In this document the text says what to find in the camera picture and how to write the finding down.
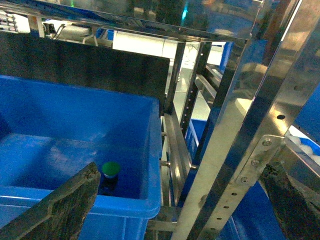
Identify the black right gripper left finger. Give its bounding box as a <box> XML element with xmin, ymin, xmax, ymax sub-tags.
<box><xmin>0</xmin><ymin>162</ymin><xmax>101</xmax><ymax>240</ymax></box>

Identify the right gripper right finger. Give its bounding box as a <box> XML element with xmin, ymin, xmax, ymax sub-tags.
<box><xmin>259</xmin><ymin>162</ymin><xmax>320</xmax><ymax>240</ymax></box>

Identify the green mushroom push button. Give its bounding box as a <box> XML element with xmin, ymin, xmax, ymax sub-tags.
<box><xmin>98</xmin><ymin>161</ymin><xmax>121</xmax><ymax>196</ymax></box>

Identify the left shelf upper blue container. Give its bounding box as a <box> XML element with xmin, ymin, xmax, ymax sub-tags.
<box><xmin>0</xmin><ymin>75</ymin><xmax>162</xmax><ymax>240</ymax></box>

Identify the black panel behind container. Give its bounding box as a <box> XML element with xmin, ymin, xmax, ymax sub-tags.
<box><xmin>0</xmin><ymin>32</ymin><xmax>170</xmax><ymax>107</ymax></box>

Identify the perforated steel shelf post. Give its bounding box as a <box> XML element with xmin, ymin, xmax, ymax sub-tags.
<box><xmin>171</xmin><ymin>0</ymin><xmax>320</xmax><ymax>240</ymax></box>

